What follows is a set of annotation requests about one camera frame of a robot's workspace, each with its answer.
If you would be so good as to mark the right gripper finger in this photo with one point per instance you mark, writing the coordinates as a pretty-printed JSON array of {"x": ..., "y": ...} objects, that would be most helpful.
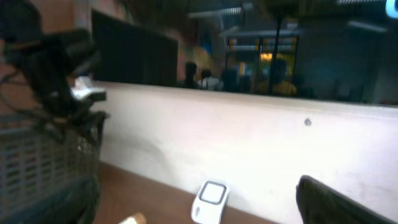
[{"x": 321, "y": 204}]

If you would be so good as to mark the white tube with tan cap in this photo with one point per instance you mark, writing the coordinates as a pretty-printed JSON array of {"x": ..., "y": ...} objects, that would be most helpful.
[{"x": 137, "y": 218}]

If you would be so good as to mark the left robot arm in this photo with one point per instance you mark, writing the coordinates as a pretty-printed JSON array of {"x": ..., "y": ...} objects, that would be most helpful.
[{"x": 56, "y": 67}]

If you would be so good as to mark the dark grey plastic basket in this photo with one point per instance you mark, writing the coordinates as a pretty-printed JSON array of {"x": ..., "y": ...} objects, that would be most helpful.
[{"x": 48, "y": 175}]

